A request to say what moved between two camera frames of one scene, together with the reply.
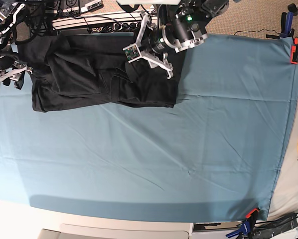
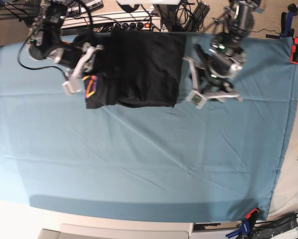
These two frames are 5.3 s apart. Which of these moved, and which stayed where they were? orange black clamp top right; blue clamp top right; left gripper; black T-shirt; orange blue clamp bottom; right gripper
Moved: right gripper; left gripper; black T-shirt
Stayed: orange blue clamp bottom; orange black clamp top right; blue clamp top right
